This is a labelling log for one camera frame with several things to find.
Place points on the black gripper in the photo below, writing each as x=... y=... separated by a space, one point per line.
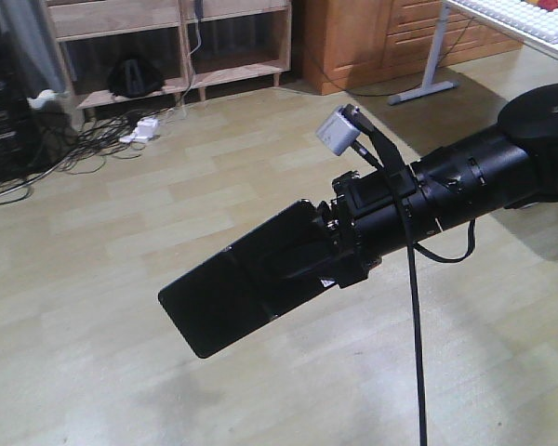
x=363 y=226

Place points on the black foldable phone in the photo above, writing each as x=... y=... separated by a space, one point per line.
x=220 y=301

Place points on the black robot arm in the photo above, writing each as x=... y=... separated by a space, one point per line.
x=512 y=163

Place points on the wooden shelf desk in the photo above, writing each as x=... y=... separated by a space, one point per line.
x=193 y=44

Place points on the grey table legs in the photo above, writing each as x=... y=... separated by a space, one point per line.
x=428 y=86

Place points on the wooden drawer cabinet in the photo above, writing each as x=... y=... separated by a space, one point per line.
x=349 y=44

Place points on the white power strip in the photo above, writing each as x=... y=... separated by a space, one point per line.
x=145 y=130

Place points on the black backpack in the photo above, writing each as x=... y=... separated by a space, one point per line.
x=134 y=77

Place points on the white building block board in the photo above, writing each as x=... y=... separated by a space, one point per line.
x=535 y=23

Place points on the black computer tower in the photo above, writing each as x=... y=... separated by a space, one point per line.
x=28 y=140

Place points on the grey curtain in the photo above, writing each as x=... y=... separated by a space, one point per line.
x=26 y=26

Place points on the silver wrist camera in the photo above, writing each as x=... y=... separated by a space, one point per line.
x=338 y=132

